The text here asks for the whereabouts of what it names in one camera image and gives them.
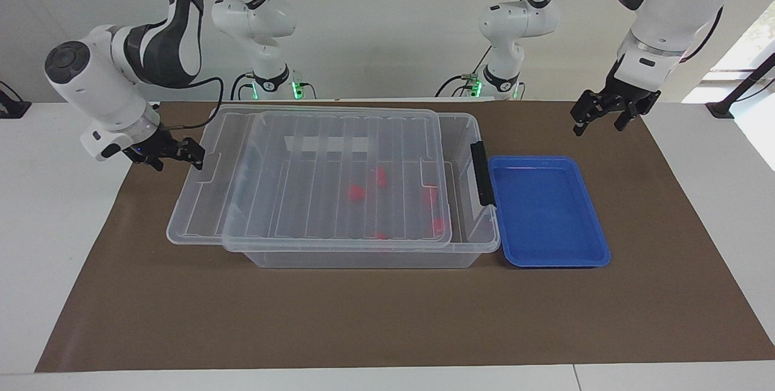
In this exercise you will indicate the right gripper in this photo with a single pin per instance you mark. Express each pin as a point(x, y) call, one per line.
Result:
point(149, 144)

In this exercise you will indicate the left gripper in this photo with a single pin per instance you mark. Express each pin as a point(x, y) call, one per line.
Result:
point(623, 91)

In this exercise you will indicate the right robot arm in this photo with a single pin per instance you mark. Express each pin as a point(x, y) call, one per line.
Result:
point(97, 82)

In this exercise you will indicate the blue plastic tray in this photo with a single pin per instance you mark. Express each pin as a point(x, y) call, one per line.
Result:
point(545, 209)

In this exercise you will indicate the clear plastic storage box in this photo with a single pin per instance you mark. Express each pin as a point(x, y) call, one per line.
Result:
point(472, 239)

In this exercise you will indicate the red block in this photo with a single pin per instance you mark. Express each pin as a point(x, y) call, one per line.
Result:
point(438, 225)
point(430, 196)
point(356, 192)
point(380, 176)
point(379, 235)

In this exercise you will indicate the clear plastic lid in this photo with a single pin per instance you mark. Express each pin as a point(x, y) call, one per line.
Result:
point(200, 197)

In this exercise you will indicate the black stand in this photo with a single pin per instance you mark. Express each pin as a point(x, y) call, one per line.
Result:
point(720, 109)
point(12, 109)

